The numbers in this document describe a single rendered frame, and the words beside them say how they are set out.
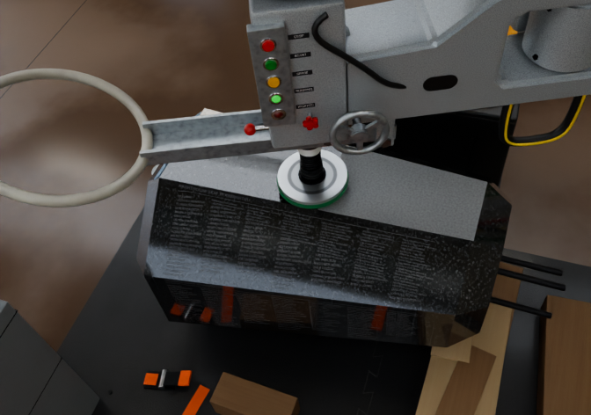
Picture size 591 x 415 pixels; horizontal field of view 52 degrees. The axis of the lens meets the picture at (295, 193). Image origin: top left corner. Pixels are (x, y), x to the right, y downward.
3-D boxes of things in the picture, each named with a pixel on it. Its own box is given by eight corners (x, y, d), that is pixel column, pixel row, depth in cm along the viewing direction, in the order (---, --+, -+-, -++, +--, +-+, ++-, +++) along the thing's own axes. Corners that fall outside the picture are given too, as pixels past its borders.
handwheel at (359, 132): (382, 126, 158) (383, 83, 147) (390, 154, 152) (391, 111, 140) (325, 133, 159) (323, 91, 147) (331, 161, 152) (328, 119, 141)
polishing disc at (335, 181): (296, 215, 174) (295, 213, 173) (266, 167, 187) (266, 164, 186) (360, 186, 179) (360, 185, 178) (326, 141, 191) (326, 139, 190)
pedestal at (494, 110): (378, 117, 318) (383, -5, 260) (507, 140, 300) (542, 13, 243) (345, 214, 280) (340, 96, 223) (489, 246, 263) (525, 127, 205)
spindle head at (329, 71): (393, 85, 172) (401, -63, 137) (409, 141, 158) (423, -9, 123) (268, 101, 172) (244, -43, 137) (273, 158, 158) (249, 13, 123)
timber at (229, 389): (215, 412, 227) (208, 401, 217) (228, 382, 233) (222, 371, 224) (288, 440, 218) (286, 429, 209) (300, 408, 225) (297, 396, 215)
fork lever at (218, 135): (384, 100, 174) (385, 87, 170) (397, 149, 162) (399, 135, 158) (147, 125, 173) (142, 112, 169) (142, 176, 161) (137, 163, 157)
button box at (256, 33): (295, 116, 149) (283, 18, 126) (296, 123, 147) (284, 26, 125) (263, 120, 149) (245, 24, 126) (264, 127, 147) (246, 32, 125)
